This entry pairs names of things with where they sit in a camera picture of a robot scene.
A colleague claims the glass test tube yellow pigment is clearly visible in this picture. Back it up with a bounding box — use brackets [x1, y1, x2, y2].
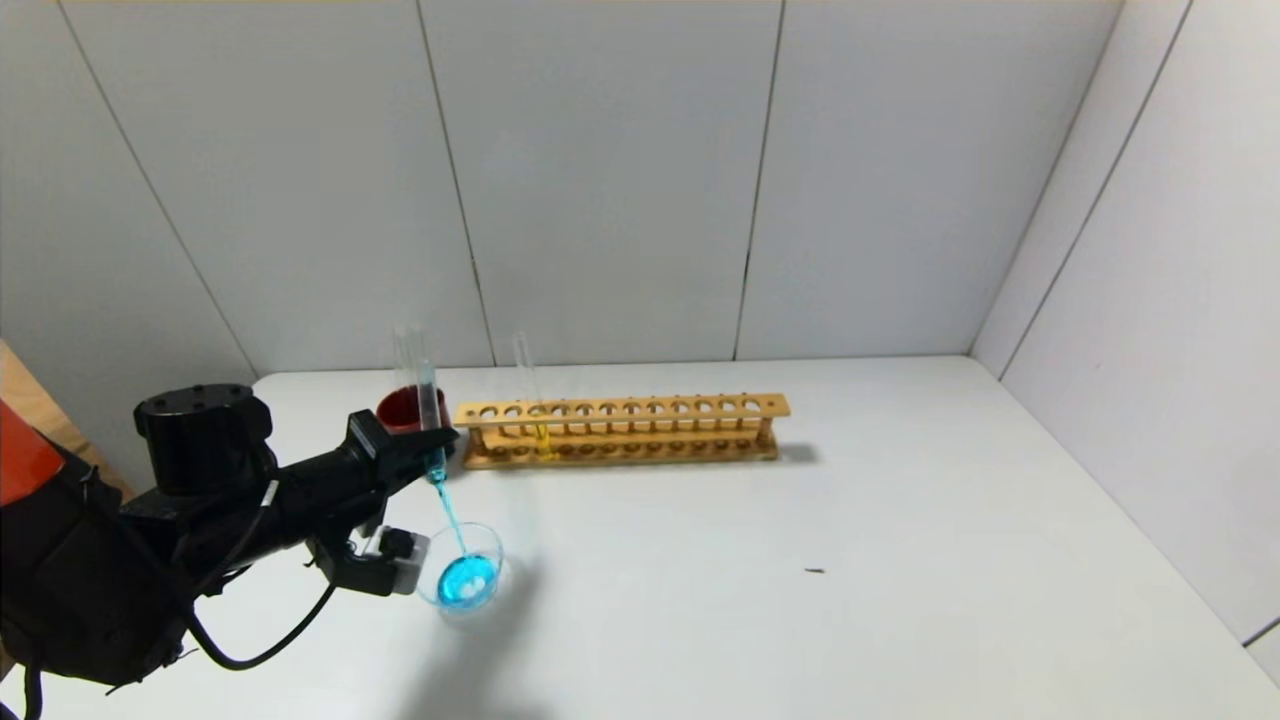
[512, 330, 554, 459]

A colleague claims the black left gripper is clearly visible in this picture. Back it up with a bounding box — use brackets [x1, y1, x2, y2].
[274, 409, 460, 531]

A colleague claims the empty clear glass test tube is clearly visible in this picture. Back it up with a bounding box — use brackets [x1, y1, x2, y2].
[393, 325, 431, 396]

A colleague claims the wooden test tube rack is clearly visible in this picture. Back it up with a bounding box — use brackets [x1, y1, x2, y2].
[455, 393, 791, 471]

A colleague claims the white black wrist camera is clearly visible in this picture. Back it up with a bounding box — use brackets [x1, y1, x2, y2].
[318, 525, 431, 598]

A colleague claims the clear glass dish with spout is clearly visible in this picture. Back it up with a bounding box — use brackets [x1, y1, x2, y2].
[410, 520, 526, 636]

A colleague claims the glass test tube blue pigment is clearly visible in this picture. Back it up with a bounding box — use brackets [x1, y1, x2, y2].
[413, 356, 451, 489]

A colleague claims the dark red cup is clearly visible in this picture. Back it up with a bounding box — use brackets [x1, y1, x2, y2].
[377, 384, 458, 441]

